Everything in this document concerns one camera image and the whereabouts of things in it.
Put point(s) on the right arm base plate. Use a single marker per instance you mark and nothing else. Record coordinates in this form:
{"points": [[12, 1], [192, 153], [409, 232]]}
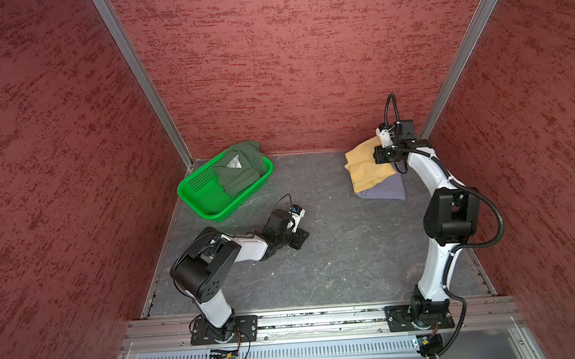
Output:
{"points": [[424, 317]]}

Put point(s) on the green plastic basket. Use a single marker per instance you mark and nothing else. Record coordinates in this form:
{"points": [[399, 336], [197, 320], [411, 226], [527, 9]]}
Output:
{"points": [[202, 192]]}

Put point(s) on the lavender skirt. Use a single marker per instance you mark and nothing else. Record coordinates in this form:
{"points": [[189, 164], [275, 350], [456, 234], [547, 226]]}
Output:
{"points": [[391, 188]]}

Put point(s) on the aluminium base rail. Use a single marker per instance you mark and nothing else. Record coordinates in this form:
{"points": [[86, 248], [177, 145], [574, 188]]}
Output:
{"points": [[317, 324]]}

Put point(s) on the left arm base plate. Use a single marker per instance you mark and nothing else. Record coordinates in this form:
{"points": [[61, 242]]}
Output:
{"points": [[235, 330]]}

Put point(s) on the dark green skirt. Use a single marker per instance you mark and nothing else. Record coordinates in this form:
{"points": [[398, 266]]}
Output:
{"points": [[241, 166]]}

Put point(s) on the white slotted cable duct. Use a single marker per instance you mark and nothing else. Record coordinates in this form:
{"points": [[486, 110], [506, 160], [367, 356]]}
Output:
{"points": [[396, 346]]}

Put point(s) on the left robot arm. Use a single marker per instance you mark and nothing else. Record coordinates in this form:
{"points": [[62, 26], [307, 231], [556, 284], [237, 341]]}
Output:
{"points": [[200, 271]]}

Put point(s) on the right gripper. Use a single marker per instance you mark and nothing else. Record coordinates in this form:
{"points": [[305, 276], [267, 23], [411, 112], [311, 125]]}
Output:
{"points": [[379, 154]]}

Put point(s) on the aluminium corner post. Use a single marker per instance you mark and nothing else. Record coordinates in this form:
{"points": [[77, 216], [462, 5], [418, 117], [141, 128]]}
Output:
{"points": [[113, 23], [474, 31]]}

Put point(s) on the yellow skirt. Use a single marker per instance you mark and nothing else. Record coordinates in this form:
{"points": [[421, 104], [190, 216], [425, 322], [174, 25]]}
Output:
{"points": [[364, 172]]}

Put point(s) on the right aluminium corner post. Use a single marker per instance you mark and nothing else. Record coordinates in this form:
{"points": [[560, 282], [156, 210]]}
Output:
{"points": [[474, 31]]}

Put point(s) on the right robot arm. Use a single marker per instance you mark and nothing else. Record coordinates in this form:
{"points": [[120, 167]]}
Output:
{"points": [[449, 221]]}

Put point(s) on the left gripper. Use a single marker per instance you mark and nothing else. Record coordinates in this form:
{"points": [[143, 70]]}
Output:
{"points": [[298, 239]]}

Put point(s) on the left aluminium corner post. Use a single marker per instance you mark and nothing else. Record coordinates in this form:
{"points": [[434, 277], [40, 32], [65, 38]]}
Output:
{"points": [[113, 23]]}

